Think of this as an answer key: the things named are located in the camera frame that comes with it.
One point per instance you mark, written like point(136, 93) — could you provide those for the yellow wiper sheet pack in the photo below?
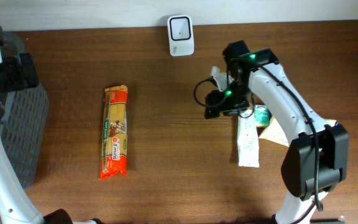
point(275, 133)

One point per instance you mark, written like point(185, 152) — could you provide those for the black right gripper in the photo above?
point(224, 109)

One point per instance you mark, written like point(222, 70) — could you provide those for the green Kleenex tissue pack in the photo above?
point(262, 116)

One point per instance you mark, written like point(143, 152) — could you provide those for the dark grey plastic basket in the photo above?
point(22, 129)

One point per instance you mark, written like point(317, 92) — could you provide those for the white barcode scanner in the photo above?
point(180, 35)

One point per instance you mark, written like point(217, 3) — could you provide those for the orange spaghetti packet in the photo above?
point(114, 143)

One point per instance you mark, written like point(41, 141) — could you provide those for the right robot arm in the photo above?
point(316, 160)

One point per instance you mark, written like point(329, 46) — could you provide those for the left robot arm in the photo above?
point(17, 72)

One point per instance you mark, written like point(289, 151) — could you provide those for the white conditioner tube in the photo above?
point(247, 140)

